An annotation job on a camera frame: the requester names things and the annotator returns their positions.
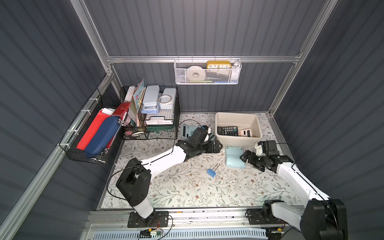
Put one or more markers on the white tape roll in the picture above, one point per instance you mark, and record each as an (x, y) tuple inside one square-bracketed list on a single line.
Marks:
[(195, 74)]

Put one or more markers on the white wire wall basket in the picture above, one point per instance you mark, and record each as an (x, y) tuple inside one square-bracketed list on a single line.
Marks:
[(213, 76)]

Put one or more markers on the red folder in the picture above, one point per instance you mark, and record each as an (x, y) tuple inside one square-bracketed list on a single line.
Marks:
[(121, 111)]

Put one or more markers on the black calculator front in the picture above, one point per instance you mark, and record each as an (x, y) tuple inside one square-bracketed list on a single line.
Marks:
[(232, 131)]

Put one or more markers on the beige plastic storage box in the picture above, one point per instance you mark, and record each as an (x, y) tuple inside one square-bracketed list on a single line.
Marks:
[(242, 121)]

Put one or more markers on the black wire side basket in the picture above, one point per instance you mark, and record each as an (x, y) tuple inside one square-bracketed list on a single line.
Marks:
[(75, 142)]

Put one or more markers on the blue binder clip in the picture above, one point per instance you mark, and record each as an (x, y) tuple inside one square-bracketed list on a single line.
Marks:
[(212, 171)]

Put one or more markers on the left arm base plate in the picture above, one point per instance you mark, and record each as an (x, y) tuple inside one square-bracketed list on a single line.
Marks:
[(156, 219)]

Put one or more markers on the blue pencil pouch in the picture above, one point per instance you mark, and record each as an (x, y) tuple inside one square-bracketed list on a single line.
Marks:
[(103, 136)]

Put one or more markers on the black wire desk organizer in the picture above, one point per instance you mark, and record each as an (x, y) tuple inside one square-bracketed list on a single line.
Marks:
[(160, 125)]

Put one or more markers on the pink calculator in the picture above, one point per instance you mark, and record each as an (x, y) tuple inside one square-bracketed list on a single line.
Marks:
[(245, 133)]

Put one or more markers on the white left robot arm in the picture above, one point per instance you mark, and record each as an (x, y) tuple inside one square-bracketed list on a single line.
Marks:
[(134, 181)]

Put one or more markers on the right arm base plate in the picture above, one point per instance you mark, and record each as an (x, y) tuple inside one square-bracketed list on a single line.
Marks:
[(262, 217)]

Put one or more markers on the small circuit board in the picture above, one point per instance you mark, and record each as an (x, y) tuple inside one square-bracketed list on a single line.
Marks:
[(150, 233)]

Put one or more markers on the white pencil case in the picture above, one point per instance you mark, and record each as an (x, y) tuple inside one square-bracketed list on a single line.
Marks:
[(151, 96)]

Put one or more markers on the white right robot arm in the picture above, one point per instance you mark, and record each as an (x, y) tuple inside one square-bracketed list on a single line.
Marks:
[(322, 218)]

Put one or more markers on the yellow clock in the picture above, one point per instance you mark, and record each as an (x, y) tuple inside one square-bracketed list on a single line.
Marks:
[(215, 64)]

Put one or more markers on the teal calculator face down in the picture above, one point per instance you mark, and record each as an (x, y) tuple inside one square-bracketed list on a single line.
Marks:
[(233, 159)]

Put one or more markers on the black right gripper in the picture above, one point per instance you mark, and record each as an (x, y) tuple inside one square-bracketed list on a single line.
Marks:
[(252, 157)]

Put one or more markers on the colourful books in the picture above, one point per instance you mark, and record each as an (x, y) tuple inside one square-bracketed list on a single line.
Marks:
[(136, 101)]

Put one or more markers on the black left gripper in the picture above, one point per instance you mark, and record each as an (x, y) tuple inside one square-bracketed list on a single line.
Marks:
[(212, 145)]

